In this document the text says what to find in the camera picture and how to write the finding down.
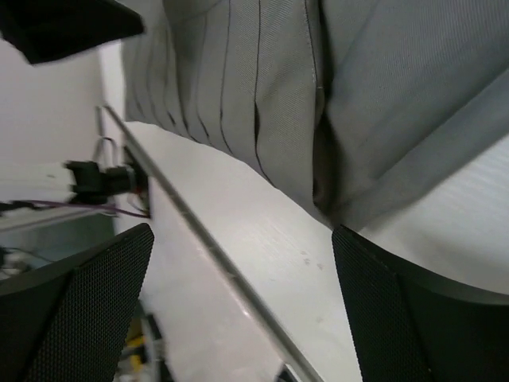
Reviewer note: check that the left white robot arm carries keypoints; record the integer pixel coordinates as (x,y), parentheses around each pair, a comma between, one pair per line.
(51,30)

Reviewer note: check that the grey pleated skirt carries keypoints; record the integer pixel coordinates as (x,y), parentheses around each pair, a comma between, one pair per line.
(352,109)

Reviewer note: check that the aluminium front rail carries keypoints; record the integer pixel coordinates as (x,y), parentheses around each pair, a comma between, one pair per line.
(213,325)

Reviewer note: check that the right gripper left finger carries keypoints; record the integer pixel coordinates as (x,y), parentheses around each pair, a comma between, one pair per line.
(68,321)

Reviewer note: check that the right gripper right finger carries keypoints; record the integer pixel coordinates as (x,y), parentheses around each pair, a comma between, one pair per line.
(411,324)

